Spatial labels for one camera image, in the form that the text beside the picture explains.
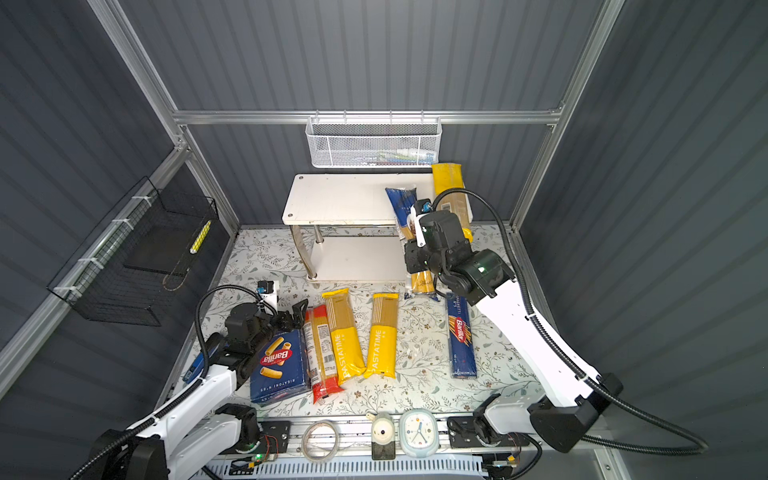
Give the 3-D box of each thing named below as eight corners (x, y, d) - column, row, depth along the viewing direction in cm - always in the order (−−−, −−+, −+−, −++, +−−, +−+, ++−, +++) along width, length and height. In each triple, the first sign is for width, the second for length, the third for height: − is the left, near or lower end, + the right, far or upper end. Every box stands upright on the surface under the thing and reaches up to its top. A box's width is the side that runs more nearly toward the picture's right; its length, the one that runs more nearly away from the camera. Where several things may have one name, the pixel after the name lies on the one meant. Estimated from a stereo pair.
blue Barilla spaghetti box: (451, 378, 85) (453, 373, 81) (446, 299, 102) (448, 292, 98) (475, 380, 84) (478, 375, 81) (466, 300, 101) (469, 293, 98)
